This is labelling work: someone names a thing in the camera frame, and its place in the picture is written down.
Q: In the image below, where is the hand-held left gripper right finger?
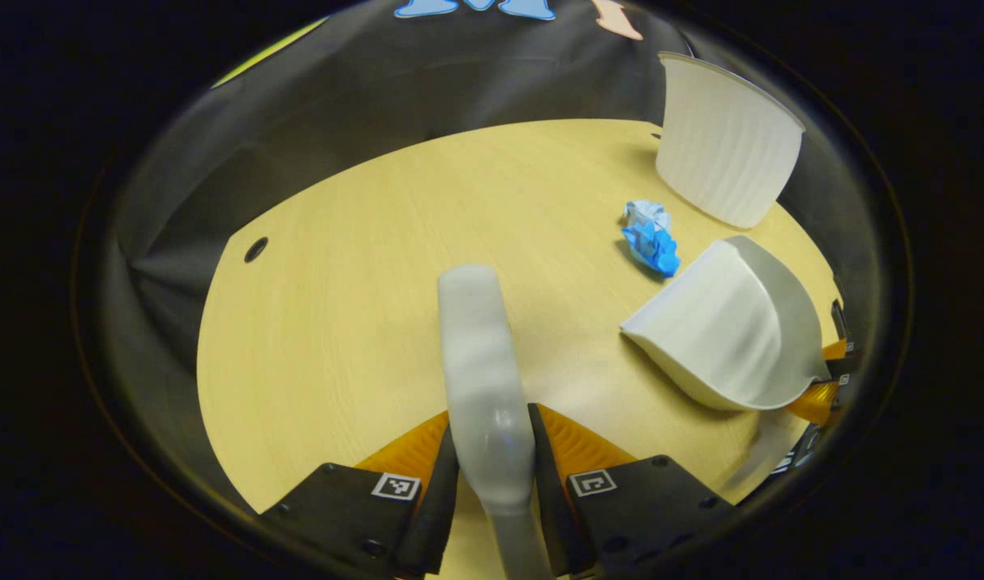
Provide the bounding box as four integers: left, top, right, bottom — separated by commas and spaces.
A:
527, 403, 738, 578

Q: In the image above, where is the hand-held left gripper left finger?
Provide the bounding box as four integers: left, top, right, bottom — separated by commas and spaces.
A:
259, 411, 460, 579

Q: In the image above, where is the white plastic dustpan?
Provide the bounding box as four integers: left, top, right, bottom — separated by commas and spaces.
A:
619, 235, 832, 492

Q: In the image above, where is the small white broom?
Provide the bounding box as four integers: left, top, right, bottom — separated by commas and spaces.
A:
437, 263, 555, 580

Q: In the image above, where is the dark blue paper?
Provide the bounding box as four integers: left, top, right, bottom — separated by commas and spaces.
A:
621, 222, 681, 279

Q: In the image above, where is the white ribbed garbage bin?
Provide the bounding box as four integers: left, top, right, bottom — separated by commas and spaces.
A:
655, 52, 806, 230

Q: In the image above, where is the light blue paper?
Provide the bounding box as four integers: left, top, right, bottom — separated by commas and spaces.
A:
623, 200, 673, 234

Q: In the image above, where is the black backdrop cloth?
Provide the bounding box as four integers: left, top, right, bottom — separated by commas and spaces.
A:
109, 0, 871, 516

